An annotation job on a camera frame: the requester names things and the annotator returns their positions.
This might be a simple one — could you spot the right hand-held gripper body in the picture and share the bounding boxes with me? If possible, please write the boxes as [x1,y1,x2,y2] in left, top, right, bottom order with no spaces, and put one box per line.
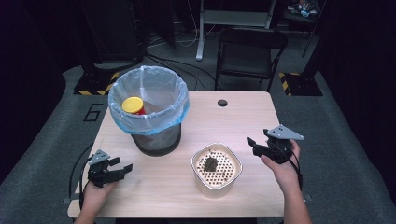
[262,124,305,165]

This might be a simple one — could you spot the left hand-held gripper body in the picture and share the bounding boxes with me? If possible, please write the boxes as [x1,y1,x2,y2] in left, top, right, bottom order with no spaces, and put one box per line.
[87,149,120,189]

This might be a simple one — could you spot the black mesh trash bin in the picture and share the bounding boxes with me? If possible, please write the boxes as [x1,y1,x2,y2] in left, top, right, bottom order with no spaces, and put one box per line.
[130,122,183,158]

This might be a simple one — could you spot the brown tea dregs clump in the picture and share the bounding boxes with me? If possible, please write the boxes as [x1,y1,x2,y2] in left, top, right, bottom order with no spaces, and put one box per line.
[203,156,219,173]

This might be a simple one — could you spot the white strainer container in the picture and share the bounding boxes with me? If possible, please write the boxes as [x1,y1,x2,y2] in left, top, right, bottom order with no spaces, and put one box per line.
[190,142,244,200]

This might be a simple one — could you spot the red chip can yellow lid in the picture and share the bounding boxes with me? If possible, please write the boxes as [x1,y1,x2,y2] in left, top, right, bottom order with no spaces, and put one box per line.
[120,96,147,117]

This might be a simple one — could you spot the clear blue plastic bin liner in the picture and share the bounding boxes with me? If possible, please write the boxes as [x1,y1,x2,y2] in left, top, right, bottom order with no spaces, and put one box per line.
[107,64,191,136]

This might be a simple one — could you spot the person's left hand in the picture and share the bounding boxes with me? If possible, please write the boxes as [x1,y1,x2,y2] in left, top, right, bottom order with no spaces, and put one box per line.
[81,180,120,217]

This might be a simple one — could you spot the person's right hand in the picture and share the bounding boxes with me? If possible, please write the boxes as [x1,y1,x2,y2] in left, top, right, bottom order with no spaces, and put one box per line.
[260,138,302,195]

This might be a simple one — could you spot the black hazard-striped stand base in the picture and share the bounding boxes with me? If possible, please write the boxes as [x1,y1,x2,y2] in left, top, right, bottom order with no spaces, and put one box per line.
[73,70,121,96]
[277,71,324,97]

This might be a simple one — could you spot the black folding chair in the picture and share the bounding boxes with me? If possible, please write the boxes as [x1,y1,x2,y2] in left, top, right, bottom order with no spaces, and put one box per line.
[214,26,290,93]

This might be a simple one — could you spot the dark shelf with clutter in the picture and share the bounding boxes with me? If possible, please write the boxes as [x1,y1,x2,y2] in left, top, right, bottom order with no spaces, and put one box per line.
[283,0,327,21]

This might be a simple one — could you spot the black cabinet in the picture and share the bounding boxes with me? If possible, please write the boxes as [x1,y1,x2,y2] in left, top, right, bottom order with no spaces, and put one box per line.
[78,0,148,65]

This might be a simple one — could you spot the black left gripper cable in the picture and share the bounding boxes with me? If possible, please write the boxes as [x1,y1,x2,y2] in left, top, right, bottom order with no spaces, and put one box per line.
[68,143,95,210]

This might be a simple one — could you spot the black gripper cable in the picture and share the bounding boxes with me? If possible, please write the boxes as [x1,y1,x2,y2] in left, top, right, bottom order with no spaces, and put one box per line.
[277,143,304,191]
[68,143,95,210]

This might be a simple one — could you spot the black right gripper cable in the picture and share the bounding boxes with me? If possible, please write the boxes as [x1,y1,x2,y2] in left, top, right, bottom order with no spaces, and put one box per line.
[277,143,304,191]

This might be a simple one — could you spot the black floor cable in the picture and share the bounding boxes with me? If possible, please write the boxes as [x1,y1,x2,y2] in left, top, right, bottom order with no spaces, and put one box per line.
[145,51,220,91]

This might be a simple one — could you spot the white desk frame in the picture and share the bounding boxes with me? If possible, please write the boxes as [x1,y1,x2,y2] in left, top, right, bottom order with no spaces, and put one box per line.
[194,0,277,62]

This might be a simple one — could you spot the white floor cable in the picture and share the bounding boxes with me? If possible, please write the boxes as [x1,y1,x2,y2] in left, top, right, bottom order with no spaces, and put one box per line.
[174,0,217,49]

